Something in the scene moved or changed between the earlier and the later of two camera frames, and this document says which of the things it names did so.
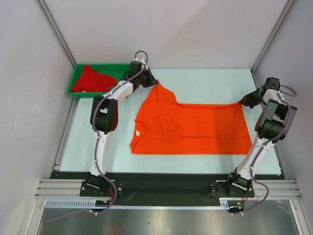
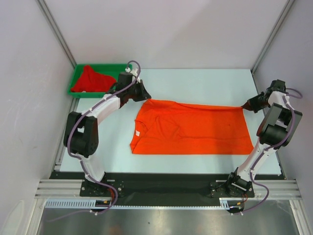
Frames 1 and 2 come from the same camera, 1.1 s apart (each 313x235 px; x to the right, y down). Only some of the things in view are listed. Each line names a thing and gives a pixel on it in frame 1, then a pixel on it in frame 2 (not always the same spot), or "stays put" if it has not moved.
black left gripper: [152, 81] to [144, 94]
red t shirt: [90, 81] stays put
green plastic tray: [116, 70] stays put
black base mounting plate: [166, 185] stays put
